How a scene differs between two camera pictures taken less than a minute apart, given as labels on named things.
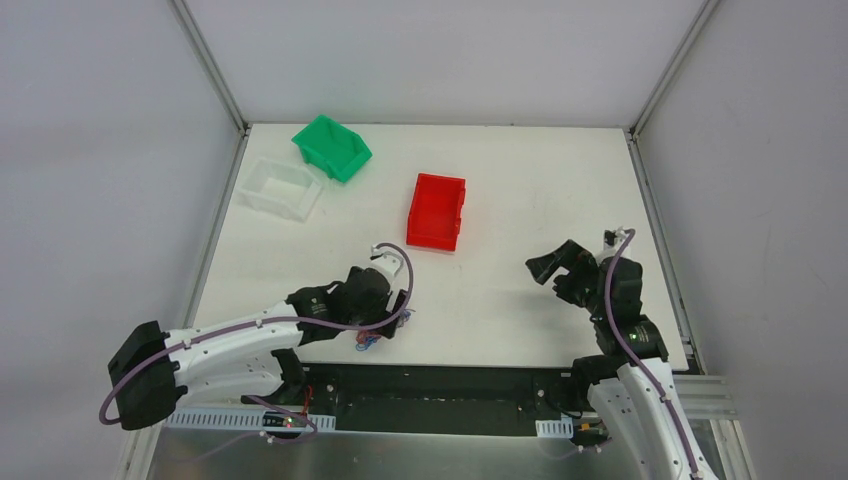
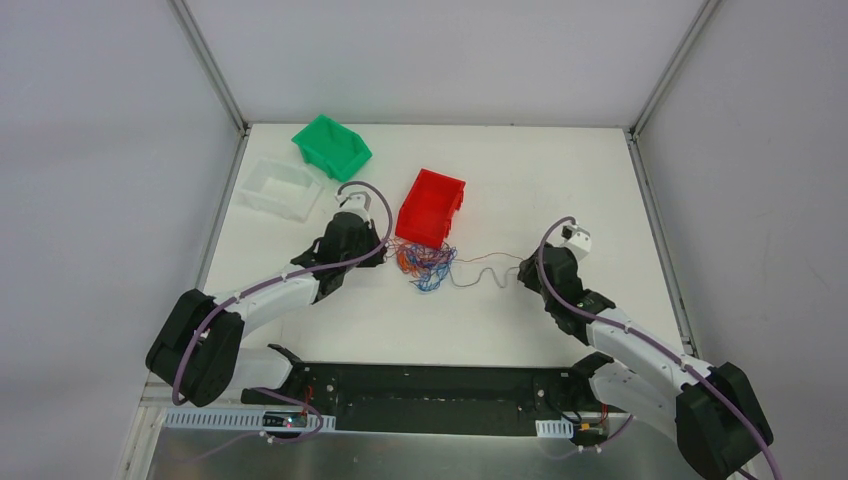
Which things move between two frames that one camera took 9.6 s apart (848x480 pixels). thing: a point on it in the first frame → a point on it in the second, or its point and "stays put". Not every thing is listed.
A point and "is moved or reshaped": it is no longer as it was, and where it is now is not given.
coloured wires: [364, 346] → [433, 267]
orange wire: [363, 335] is moved or reshaped
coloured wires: [403, 318] → [424, 255]
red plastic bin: [435, 212] is moved or reshaped
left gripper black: [399, 307] → [361, 239]
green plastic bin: [332, 147] stays put
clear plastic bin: [279, 188] stays put
